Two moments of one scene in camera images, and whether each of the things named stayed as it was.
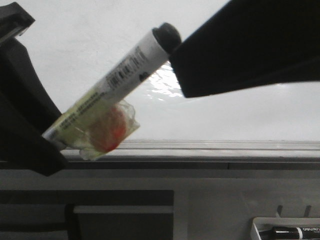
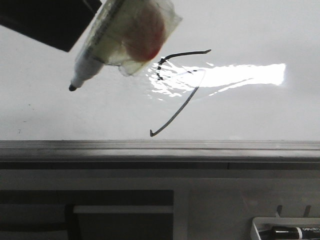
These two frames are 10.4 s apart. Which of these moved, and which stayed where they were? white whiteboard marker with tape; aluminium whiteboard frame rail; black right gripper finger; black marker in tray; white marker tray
Moved: black right gripper finger; white whiteboard marker with tape
Stayed: white marker tray; aluminium whiteboard frame rail; black marker in tray
